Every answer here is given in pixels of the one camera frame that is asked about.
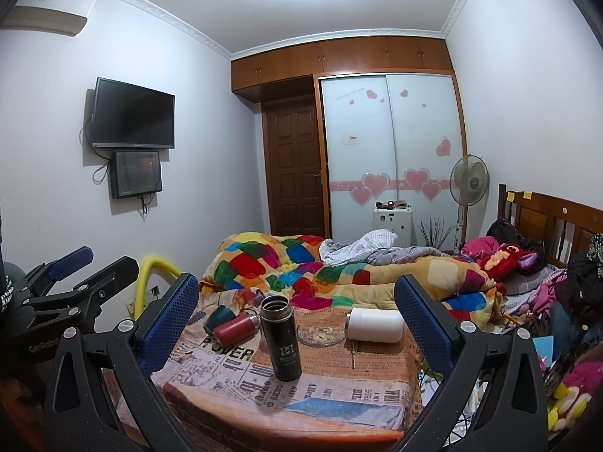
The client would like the grey white checked cloth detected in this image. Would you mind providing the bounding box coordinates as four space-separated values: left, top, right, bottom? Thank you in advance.
319 229 454 267

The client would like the white standing fan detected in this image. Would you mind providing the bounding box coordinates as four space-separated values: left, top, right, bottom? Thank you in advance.
448 154 491 253

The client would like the white air conditioner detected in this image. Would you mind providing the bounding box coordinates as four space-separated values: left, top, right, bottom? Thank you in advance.
0 0 103 38

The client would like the yellow pink plush toy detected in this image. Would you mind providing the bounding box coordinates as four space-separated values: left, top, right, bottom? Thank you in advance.
545 360 603 431

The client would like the yellow foam tube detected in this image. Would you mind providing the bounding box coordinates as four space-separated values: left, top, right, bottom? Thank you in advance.
131 256 182 322

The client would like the black thermos cup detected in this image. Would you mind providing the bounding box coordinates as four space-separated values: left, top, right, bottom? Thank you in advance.
259 295 303 382

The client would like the wall-mounted black television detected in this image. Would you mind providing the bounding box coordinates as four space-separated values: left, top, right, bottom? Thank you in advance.
90 76 176 150

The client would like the colourful patchwork blanket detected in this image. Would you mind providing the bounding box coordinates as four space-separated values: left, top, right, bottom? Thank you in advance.
199 231 508 327

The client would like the glass ashtray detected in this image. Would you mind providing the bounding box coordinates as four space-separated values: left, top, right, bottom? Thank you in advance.
297 324 350 348

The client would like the wooden bed headboard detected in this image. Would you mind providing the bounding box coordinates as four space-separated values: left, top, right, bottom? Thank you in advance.
498 183 603 270

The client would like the red plush toy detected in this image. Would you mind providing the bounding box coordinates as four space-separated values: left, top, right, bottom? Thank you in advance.
476 243 548 279

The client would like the brown wooden door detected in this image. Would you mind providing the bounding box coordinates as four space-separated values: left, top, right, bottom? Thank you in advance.
261 98 331 242

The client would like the blue book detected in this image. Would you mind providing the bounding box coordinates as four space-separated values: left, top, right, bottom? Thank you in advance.
531 336 557 374

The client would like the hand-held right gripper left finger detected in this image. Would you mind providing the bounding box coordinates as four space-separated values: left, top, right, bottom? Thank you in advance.
41 272 201 452

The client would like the white cup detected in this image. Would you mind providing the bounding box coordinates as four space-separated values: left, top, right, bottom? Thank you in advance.
346 307 406 344

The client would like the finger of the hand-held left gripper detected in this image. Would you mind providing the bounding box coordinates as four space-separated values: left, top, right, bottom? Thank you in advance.
70 256 141 314
23 246 94 293

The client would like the red cup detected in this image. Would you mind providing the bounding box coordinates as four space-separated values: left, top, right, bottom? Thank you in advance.
214 313 260 346

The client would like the green cup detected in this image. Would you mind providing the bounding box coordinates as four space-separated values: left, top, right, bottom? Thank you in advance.
203 304 239 335

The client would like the small black wall monitor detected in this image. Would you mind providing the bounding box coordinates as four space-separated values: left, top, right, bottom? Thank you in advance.
109 150 164 200

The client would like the pink cloth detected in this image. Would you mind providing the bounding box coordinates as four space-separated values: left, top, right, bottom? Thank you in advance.
459 237 500 261

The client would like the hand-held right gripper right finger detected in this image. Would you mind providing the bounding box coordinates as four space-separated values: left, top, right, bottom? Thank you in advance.
390 273 551 452

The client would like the black bag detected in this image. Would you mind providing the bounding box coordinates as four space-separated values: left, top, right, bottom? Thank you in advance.
485 219 520 246

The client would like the bundle of dark twigs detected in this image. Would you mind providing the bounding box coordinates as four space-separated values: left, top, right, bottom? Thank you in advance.
419 218 456 249

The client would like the wooden wardrobe with heart stickers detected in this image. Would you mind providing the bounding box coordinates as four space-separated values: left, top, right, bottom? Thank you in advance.
230 35 468 252

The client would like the grey pillow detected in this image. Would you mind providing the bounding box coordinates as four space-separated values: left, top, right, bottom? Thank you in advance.
505 267 561 298

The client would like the newspaper print tablecloth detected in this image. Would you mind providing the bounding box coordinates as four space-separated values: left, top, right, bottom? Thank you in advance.
112 289 425 452

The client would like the small white appliance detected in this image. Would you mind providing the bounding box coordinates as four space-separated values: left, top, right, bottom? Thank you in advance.
372 204 415 248

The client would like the pile of dark clothes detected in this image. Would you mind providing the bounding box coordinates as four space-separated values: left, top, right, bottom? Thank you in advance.
518 233 603 340

